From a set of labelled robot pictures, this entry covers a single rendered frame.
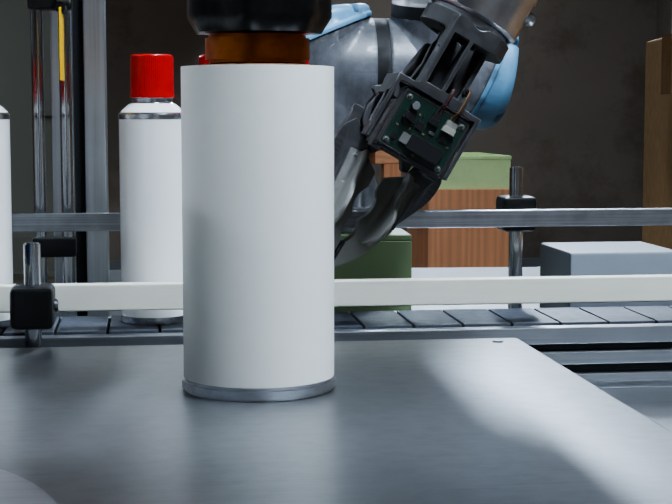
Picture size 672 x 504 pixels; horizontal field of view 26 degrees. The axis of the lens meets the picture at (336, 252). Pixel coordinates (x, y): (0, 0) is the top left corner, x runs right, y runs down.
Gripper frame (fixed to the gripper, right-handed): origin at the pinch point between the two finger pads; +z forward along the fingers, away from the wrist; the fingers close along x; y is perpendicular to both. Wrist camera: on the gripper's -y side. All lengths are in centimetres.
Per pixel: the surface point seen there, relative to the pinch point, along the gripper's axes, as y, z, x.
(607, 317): 2.6, -6.0, 21.1
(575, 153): -824, -117, 238
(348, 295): 4.9, 2.4, 1.8
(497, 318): 2.1, -1.6, 13.6
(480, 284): 4.9, -3.2, 10.3
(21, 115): -843, 41, -87
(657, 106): -38, -29, 28
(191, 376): 30.4, 9.7, -8.4
